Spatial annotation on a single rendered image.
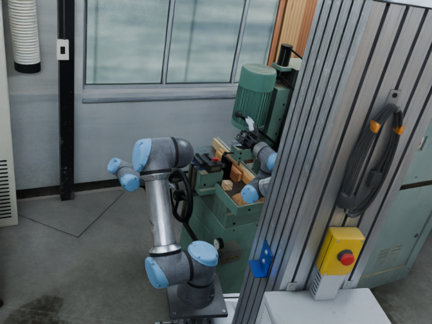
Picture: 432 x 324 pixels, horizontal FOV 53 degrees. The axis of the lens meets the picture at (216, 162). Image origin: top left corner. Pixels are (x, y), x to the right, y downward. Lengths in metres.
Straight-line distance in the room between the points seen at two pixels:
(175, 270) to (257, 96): 0.97
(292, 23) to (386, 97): 2.63
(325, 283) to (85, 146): 2.53
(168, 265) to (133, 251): 1.59
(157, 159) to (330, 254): 0.69
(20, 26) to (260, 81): 1.48
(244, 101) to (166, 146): 0.70
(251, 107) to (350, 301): 1.13
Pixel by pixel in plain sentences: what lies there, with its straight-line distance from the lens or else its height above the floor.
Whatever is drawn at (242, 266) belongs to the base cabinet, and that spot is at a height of 0.39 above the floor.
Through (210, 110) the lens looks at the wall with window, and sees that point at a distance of 3.70.
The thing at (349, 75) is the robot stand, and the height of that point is 1.87.
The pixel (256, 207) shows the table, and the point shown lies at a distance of 2.23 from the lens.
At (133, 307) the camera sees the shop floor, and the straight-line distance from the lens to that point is 2.82.
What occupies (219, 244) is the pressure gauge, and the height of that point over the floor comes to 0.68.
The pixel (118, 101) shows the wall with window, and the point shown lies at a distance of 3.36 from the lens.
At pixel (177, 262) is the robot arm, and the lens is 1.60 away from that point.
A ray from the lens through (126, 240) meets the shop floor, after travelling 3.25.
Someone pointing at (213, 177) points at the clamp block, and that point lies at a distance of 2.28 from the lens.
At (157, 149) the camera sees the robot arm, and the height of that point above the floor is 1.37.
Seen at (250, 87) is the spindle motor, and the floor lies 1.43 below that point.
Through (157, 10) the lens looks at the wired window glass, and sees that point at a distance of 3.32.
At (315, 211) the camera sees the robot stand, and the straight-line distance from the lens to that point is 1.17.
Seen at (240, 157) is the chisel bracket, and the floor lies 1.02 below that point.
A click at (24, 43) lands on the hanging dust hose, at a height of 1.27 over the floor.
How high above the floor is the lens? 2.13
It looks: 29 degrees down
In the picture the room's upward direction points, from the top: 11 degrees clockwise
